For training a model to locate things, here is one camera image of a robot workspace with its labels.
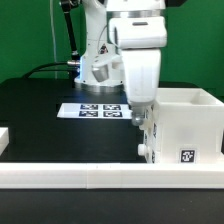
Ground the white drawer tray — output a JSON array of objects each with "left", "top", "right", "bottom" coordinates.
[
  {"left": 139, "top": 106, "right": 154, "bottom": 132},
  {"left": 138, "top": 133, "right": 155, "bottom": 164}
]

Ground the black cable on table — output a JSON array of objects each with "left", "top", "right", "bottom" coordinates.
[{"left": 21, "top": 61, "right": 81, "bottom": 80}]

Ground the white drawer cabinet box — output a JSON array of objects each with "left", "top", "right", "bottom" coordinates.
[{"left": 144, "top": 88, "right": 224, "bottom": 164}]

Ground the black camera stand pole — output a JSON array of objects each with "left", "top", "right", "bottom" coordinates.
[{"left": 59, "top": 0, "right": 80, "bottom": 60}]

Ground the white hanging cable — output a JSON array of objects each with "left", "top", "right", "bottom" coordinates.
[{"left": 49, "top": 0, "right": 58, "bottom": 80}]

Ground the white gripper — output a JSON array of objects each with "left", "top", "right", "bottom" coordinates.
[{"left": 108, "top": 16, "right": 167, "bottom": 126}]

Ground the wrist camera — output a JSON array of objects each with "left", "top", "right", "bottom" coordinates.
[{"left": 91, "top": 53, "right": 121, "bottom": 82}]

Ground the white sheet with markers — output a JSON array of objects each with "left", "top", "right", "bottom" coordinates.
[{"left": 57, "top": 103, "right": 131, "bottom": 119}]

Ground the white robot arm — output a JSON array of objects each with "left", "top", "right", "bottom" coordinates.
[{"left": 75, "top": 0, "right": 187, "bottom": 126}]

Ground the white drawer tray front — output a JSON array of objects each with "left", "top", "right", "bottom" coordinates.
[{"left": 138, "top": 133, "right": 155, "bottom": 164}]

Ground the white front fence rail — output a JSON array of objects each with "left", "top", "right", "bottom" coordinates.
[{"left": 0, "top": 163, "right": 224, "bottom": 189}]

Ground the white left fence piece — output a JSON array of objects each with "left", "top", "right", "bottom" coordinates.
[{"left": 0, "top": 127, "right": 9, "bottom": 155}]

